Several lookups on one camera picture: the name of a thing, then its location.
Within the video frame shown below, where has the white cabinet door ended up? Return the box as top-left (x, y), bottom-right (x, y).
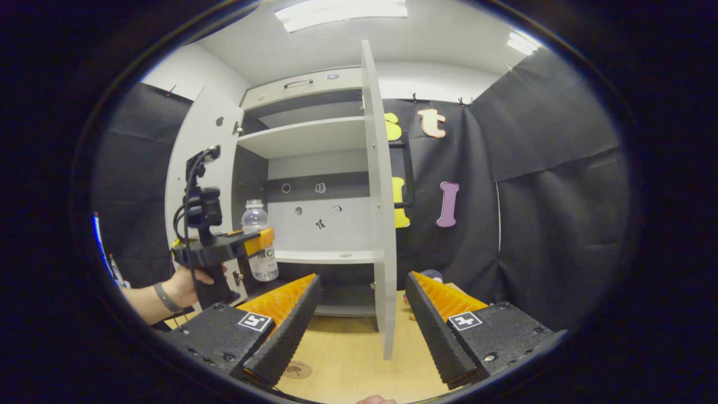
top-left (361, 39), bottom-right (398, 360)
top-left (164, 85), bottom-right (250, 306)

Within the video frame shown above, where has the black door handle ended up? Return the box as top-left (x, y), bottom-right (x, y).
top-left (388, 140), bottom-right (416, 209)

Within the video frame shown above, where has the clear plastic bottle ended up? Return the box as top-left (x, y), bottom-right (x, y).
top-left (242, 199), bottom-right (279, 282)

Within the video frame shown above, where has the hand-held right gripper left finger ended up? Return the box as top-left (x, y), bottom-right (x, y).
top-left (168, 273), bottom-right (323, 388)

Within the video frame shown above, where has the black backdrop cloth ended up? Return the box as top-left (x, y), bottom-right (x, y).
top-left (90, 50), bottom-right (632, 332)

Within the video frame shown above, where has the white cabinet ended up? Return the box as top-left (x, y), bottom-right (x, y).
top-left (231, 67), bottom-right (393, 318)

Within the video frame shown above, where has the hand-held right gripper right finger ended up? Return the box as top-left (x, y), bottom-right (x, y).
top-left (405, 272), bottom-right (567, 391)

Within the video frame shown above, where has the small ceiling light panel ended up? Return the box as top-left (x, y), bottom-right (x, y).
top-left (507, 31), bottom-right (539, 56)

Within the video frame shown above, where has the grey wristband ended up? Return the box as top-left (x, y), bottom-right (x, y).
top-left (154, 282), bottom-right (183, 314)

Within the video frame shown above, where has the penguin plush toy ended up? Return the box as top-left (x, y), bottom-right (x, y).
top-left (403, 269), bottom-right (444, 322)

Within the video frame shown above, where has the large ceiling light panel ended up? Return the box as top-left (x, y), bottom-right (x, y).
top-left (274, 0), bottom-right (408, 33)

